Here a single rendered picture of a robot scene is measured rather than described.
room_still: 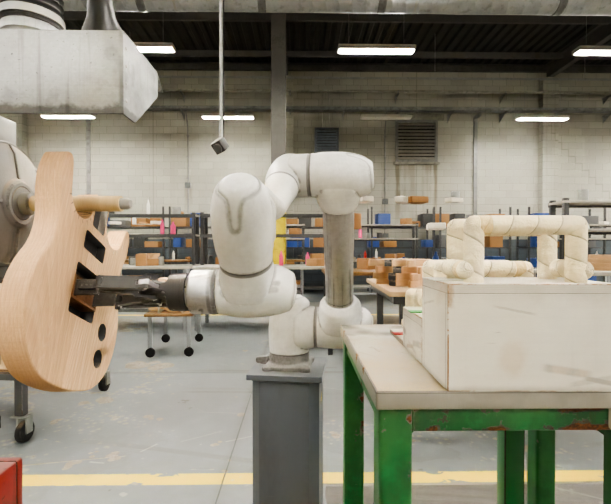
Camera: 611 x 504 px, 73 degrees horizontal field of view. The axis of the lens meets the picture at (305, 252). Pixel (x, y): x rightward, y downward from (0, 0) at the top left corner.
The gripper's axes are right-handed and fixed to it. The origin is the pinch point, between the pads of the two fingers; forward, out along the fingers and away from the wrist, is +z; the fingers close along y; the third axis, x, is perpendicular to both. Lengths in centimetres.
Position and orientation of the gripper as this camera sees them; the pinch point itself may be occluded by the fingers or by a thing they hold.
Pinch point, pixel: (87, 293)
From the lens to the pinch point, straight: 93.6
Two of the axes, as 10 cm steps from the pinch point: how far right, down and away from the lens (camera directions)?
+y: -0.1, 4.0, 9.1
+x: -0.2, -9.1, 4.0
